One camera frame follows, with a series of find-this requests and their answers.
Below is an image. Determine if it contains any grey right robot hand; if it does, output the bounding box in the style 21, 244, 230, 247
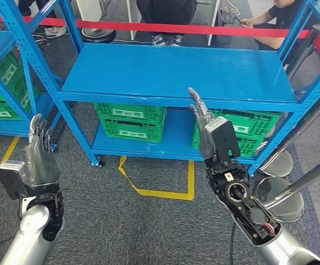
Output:
187, 87, 217, 160

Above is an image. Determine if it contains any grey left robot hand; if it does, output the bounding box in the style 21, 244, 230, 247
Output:
26, 113, 61, 187

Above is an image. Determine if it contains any blue metal shelf rack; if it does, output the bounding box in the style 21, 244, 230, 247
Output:
0, 0, 320, 177

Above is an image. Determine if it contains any yellow floor tape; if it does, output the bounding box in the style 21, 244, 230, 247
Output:
186, 160, 195, 202
118, 156, 189, 202
0, 136, 20, 177

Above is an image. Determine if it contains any grey bag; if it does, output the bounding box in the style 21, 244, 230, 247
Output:
217, 5, 239, 45

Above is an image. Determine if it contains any person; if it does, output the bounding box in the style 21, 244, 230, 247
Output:
136, 0, 198, 47
240, 0, 319, 52
17, 0, 67, 39

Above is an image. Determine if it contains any black ribbed round stool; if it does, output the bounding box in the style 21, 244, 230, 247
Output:
81, 27, 117, 44

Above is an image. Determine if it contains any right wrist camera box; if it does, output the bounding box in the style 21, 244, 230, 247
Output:
204, 116, 241, 162

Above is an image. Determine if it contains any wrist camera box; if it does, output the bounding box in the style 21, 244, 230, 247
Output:
204, 116, 241, 162
0, 160, 35, 201

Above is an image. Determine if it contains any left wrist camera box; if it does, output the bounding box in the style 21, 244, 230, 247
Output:
0, 160, 35, 201

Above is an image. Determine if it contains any chrome stanchion post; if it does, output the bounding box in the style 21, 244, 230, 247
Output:
254, 152, 320, 224
258, 82, 320, 179

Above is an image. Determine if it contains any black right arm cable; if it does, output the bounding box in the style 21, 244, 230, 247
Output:
229, 221, 237, 265

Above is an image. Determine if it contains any dark stanchion post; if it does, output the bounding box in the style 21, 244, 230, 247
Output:
284, 23, 320, 80

